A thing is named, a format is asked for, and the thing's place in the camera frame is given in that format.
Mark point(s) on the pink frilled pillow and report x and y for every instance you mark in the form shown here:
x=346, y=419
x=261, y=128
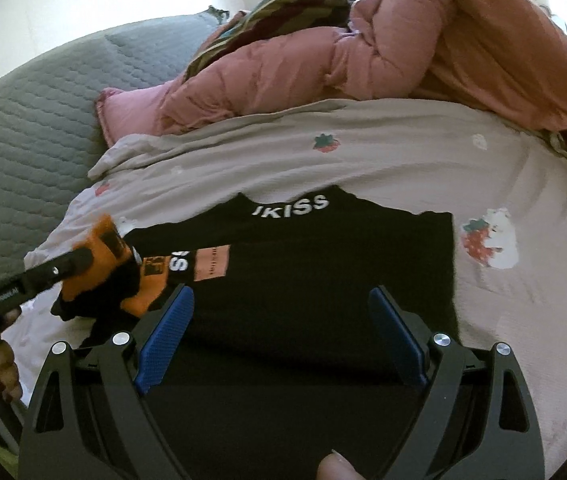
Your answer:
x=123, y=110

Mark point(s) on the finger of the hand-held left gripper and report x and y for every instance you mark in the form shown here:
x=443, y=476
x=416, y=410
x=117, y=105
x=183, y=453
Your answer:
x=63, y=265

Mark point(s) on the grey quilted bedspread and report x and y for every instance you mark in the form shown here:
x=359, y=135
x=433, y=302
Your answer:
x=28, y=110

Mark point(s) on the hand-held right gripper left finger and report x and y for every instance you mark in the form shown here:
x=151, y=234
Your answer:
x=166, y=340

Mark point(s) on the beige strawberry print blanket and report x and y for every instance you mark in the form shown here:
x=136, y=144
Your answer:
x=363, y=170

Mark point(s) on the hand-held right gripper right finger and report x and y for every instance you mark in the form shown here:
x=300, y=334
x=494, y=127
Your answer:
x=397, y=335

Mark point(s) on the orange and black cloth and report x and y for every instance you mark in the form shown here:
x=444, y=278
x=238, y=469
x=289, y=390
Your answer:
x=138, y=300

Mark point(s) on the black garment with white lettering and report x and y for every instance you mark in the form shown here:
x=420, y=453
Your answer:
x=313, y=285

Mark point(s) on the dark blue-green pillow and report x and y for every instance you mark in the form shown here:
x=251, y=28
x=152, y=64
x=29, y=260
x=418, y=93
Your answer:
x=303, y=5

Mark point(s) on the pink puffy comforter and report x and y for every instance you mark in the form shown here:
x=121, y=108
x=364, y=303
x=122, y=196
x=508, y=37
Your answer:
x=438, y=35

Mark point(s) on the person's right hand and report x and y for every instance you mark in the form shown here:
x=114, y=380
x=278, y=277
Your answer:
x=338, y=467

